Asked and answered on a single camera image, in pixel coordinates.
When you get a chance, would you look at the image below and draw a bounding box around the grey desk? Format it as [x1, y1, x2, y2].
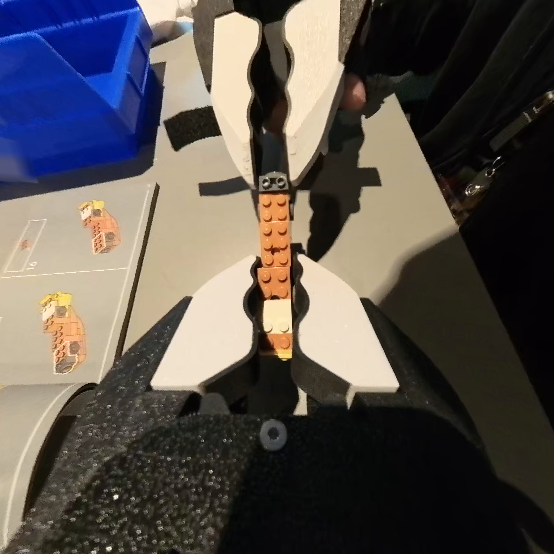
[0, 37, 516, 520]

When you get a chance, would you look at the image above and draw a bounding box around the large blue plastic bin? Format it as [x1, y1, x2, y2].
[0, 0, 165, 182]

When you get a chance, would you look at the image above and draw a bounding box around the person's belt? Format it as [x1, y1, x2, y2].
[437, 91, 554, 219]

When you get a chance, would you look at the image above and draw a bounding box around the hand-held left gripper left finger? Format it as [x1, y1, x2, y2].
[151, 254, 261, 412]

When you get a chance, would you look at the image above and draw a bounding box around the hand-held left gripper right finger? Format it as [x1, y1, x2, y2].
[291, 254, 400, 412]

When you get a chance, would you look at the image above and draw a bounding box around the person's right hand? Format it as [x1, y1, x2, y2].
[339, 74, 368, 112]

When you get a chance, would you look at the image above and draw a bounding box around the grey instruction booklet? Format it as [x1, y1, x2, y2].
[0, 182, 159, 533]

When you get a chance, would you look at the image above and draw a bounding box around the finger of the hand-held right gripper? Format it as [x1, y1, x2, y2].
[282, 2, 346, 184]
[210, 11, 263, 189]

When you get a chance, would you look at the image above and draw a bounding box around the person's right forearm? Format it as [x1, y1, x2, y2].
[346, 0, 438, 93]

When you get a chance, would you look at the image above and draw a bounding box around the small black toy brick piece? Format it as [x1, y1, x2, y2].
[258, 172, 291, 193]

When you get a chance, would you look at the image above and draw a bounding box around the person's black jacket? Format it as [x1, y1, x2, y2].
[364, 0, 554, 433]

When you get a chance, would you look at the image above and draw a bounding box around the orange toy brick model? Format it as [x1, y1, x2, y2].
[256, 190, 297, 361]

